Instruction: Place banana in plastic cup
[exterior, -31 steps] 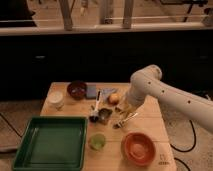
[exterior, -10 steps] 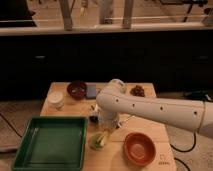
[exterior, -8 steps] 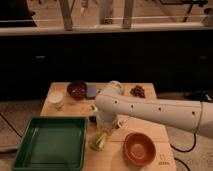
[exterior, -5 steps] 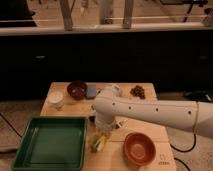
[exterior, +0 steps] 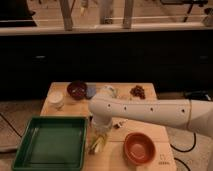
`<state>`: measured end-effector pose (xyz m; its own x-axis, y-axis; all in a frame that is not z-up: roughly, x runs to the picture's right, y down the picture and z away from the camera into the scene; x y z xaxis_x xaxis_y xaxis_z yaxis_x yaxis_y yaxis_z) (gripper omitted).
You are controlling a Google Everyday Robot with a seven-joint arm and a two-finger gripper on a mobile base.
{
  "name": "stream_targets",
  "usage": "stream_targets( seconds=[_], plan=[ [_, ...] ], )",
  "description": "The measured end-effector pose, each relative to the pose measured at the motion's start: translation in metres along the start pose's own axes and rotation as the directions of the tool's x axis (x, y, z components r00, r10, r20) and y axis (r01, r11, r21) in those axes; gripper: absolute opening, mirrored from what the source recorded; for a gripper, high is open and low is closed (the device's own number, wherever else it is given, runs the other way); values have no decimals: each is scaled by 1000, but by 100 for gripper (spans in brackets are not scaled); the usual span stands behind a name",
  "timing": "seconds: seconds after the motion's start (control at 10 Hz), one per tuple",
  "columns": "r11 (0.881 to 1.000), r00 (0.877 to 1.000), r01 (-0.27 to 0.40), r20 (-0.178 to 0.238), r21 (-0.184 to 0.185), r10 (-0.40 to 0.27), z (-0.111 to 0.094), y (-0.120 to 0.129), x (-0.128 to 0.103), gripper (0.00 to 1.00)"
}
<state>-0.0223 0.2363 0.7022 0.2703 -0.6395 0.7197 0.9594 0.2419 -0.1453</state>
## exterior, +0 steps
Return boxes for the dark grape bunch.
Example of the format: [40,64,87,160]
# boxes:
[130,85,145,99]

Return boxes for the crumpled silver wrapper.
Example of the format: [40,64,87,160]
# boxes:
[100,85,117,98]

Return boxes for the black floor cable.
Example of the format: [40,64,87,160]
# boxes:
[169,132,198,154]

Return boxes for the green plastic tray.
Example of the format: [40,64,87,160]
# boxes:
[12,116,87,171]

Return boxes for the small dark clip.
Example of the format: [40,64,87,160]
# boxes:
[113,120,127,129]

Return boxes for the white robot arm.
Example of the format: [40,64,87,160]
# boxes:
[88,94,213,139]

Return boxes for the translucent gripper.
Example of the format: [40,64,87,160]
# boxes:
[91,117,112,141]

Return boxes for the white cup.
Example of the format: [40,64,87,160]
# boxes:
[47,91,64,109]

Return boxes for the dark red bowl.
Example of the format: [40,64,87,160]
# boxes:
[67,80,87,100]

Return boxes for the yellow banana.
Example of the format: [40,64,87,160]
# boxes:
[89,134,108,155]

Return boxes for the orange bowl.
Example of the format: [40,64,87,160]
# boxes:
[123,132,156,166]

